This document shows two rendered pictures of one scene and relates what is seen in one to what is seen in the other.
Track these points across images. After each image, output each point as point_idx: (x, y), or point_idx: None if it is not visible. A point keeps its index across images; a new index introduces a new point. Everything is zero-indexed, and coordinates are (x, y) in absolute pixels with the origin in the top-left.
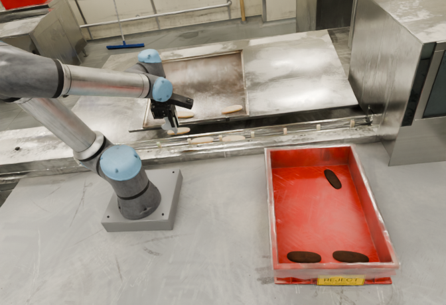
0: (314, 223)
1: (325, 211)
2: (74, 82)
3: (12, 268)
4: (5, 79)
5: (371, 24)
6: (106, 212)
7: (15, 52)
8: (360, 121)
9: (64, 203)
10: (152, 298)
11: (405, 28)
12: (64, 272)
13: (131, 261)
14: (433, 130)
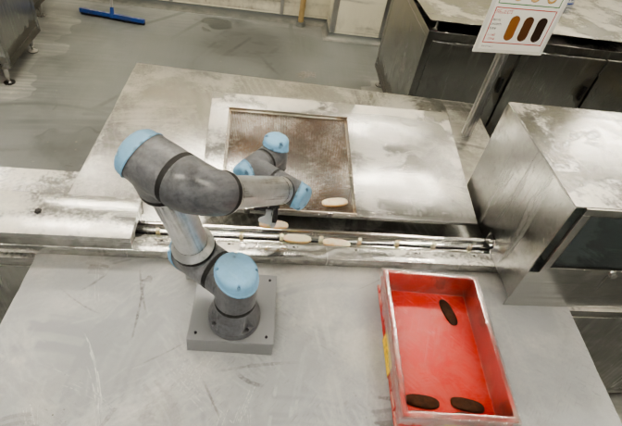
0: (430, 363)
1: (441, 351)
2: (244, 200)
3: (61, 388)
4: (193, 201)
5: (516, 149)
6: (191, 326)
7: (205, 169)
8: (478, 244)
9: (115, 301)
10: None
11: (558, 180)
12: (139, 398)
13: (226, 391)
14: (556, 279)
